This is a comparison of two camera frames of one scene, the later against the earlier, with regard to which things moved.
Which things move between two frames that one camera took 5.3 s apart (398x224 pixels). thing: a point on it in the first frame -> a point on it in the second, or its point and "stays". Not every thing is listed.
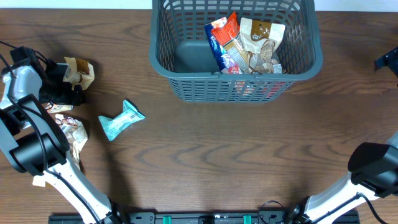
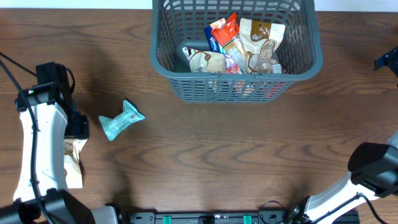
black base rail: (195, 218) stays
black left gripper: (64, 94) -> (79, 124)
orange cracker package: (227, 33) stays
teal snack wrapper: (113, 127) stays
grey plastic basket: (180, 51) stays
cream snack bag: (262, 39) stays
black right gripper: (387, 61) stays
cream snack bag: (81, 73) -> (205, 61)
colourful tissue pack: (226, 64) -> (220, 33)
